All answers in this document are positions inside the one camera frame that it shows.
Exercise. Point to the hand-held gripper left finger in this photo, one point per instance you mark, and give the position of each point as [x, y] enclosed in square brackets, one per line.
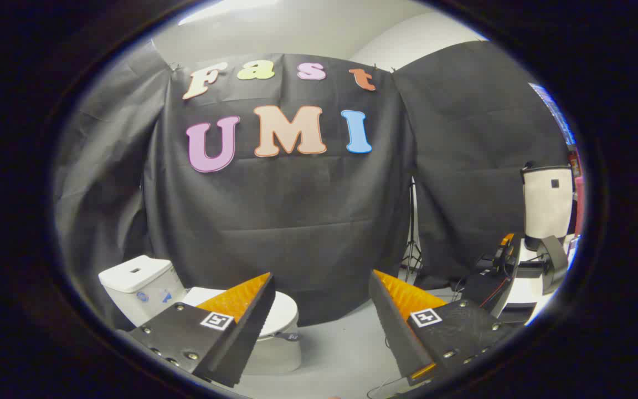
[252, 327]

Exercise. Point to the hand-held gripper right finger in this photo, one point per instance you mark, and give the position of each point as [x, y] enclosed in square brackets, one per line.
[391, 321]

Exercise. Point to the white toilet lid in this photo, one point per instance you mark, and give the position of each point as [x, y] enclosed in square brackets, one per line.
[284, 313]

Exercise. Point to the white toilet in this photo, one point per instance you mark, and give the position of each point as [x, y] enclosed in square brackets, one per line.
[136, 280]

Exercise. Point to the black tripod stand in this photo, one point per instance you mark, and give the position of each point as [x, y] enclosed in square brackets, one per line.
[412, 244]

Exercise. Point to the black backdrop cloth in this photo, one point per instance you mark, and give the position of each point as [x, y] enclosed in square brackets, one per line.
[479, 155]
[103, 166]
[286, 221]

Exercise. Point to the black and orange device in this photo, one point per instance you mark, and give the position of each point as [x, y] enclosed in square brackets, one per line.
[496, 266]

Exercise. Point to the red pole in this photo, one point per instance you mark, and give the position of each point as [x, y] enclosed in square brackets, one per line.
[577, 194]

